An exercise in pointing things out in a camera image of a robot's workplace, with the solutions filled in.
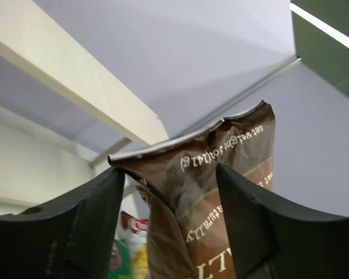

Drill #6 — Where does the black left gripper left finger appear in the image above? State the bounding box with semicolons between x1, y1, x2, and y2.
0;168;124;278

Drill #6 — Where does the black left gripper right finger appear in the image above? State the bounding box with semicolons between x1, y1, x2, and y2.
216;164;349;278

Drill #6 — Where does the brown Chuba bag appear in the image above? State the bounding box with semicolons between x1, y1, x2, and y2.
120;210;151;279

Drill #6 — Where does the brown Kettle sea salt bag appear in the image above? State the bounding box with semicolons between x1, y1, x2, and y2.
108;102;275;278

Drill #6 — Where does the green Real chips bag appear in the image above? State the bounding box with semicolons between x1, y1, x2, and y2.
108;240;133;279

